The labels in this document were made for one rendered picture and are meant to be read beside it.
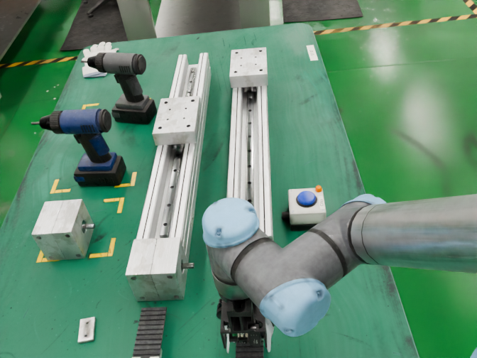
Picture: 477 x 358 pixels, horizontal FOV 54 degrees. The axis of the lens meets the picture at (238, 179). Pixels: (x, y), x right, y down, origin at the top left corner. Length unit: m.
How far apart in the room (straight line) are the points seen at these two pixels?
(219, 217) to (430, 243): 0.26
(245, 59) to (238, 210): 0.90
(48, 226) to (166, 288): 0.31
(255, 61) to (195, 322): 0.81
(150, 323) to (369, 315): 0.42
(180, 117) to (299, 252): 0.74
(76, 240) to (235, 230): 0.57
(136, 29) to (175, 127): 1.58
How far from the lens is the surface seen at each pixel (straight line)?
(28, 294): 1.14
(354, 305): 0.98
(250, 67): 1.42
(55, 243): 1.12
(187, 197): 1.07
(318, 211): 1.04
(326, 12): 3.90
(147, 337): 0.94
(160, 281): 0.96
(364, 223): 0.57
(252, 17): 2.68
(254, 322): 0.76
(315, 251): 0.59
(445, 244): 0.48
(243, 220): 0.60
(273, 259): 0.58
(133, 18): 2.72
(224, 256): 0.61
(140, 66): 1.38
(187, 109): 1.27
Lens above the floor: 1.61
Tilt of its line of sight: 43 degrees down
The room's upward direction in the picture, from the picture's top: 8 degrees counter-clockwise
